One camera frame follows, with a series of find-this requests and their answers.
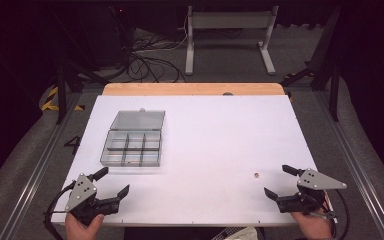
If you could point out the person's white clothing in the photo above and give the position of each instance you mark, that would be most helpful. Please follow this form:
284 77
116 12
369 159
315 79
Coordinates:
241 234

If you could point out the black metal stand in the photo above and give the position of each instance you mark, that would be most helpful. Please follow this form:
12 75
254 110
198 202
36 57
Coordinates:
326 66
63 86

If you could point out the person's left hand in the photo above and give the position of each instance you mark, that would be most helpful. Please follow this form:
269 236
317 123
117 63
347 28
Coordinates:
78 231

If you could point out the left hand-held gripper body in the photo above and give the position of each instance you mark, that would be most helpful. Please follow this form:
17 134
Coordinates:
80 193

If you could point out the clear plastic compartment box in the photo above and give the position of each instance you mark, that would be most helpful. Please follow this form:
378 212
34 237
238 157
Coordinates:
133 143

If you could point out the aluminium floor rail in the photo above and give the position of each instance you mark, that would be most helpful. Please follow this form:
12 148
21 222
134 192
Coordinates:
38 170
353 166

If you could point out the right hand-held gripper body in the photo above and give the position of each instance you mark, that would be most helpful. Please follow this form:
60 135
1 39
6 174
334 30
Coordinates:
316 181

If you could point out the yellow black floor tape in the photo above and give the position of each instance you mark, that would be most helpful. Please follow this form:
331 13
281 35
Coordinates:
51 100

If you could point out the person's right hand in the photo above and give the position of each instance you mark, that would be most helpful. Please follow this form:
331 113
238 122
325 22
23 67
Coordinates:
315 225

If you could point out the white metal table frame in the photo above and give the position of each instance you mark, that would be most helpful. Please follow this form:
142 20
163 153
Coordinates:
230 20

